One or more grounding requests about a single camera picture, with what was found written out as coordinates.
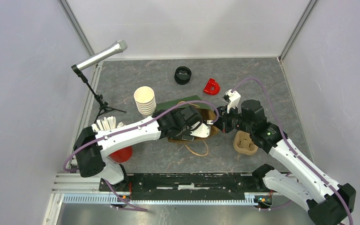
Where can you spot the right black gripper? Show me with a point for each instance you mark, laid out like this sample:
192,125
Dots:
222,123

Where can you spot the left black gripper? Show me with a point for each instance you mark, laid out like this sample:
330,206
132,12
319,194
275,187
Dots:
186,135

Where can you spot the green paper bag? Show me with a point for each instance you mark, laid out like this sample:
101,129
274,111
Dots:
204,109

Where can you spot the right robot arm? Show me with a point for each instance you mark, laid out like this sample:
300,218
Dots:
325,200

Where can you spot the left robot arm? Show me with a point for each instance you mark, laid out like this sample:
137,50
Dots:
95,147

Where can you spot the brown cardboard cup carriers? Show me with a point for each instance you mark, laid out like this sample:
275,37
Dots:
243,144

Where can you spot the red plastic holder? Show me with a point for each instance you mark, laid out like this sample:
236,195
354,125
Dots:
212,87

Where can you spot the stack of white paper cups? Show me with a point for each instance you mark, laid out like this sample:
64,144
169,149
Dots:
145,101

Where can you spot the stack of black lids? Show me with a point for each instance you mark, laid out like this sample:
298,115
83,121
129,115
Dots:
182,75

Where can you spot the red cup with straws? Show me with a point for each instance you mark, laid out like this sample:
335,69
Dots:
110,123

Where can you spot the silver microphone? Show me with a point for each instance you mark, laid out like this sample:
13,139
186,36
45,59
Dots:
117,47

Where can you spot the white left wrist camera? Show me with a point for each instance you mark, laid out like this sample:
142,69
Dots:
201,129

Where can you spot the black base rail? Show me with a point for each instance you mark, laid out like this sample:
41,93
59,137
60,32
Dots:
192,188

